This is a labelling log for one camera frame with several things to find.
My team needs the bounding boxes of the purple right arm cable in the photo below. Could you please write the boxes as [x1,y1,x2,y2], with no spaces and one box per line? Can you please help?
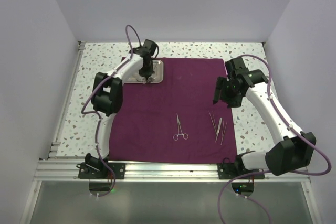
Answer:
[215,54,332,224]

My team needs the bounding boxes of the purple cloth wrap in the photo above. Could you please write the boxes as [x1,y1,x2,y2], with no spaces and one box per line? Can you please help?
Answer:
[109,58,237,164]

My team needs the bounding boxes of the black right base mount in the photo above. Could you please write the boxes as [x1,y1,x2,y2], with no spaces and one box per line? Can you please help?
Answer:
[217,159,259,179]

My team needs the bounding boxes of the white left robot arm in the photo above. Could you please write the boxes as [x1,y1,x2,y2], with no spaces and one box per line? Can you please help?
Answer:
[81,39,159,178]

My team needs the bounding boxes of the stainless steel instrument tray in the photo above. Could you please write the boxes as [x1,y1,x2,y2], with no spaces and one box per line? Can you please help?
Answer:
[125,60,164,84]

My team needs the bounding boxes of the steel ring-handled clamp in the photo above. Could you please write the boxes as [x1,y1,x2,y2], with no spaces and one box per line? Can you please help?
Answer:
[142,77,155,84]

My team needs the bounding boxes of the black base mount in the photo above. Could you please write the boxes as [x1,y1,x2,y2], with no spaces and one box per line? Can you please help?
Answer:
[217,159,259,179]
[76,162,125,179]

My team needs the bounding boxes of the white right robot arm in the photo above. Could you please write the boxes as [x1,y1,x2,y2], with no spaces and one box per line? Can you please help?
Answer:
[213,57,316,178]

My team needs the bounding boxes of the broad steel forceps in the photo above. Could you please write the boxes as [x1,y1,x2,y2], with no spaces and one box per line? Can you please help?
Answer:
[215,117,223,142]

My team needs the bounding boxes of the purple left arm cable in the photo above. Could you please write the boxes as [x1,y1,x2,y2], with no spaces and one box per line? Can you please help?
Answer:
[80,24,142,197]

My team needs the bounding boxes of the steel surgical scissors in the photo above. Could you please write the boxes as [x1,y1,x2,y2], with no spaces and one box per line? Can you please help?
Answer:
[173,114,189,141]

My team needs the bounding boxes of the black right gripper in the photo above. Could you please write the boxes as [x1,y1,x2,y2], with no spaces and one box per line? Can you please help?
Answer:
[213,76,243,108]

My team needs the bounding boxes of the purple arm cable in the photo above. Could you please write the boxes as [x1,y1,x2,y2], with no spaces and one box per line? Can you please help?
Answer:
[80,24,142,197]
[215,54,332,224]

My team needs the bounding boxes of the aluminium frame rail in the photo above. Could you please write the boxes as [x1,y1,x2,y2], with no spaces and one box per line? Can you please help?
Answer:
[33,159,310,182]

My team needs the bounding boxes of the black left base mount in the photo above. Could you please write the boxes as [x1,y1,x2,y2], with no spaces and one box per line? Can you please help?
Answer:
[76,162,125,179]

